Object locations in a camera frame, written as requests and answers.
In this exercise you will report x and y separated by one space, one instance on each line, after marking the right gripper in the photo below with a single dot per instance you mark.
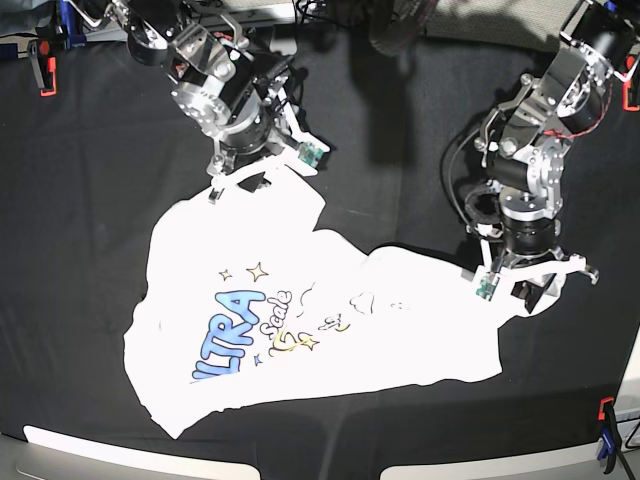
266 135

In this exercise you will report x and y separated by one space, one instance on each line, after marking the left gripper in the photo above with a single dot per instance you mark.
523 284

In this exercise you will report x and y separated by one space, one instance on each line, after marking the white printed t-shirt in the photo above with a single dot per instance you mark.
249 302

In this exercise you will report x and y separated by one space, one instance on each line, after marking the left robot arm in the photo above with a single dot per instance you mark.
504 178

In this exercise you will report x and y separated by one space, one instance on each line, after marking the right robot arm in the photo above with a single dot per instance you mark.
238 91

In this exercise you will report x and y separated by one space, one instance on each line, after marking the silver monitor stand base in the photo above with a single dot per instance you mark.
283 40

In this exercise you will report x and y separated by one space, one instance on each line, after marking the orange blue clamp bottom right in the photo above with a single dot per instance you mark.
609 435

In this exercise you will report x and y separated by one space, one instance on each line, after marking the black table cloth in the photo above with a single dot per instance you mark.
86 173

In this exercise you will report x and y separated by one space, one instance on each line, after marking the orange clamp top right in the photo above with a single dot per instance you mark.
630 89

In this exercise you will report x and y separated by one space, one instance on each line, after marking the orange black clamp left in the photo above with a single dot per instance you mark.
43 62

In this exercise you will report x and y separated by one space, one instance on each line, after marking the blue clamp top left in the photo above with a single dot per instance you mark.
71 24

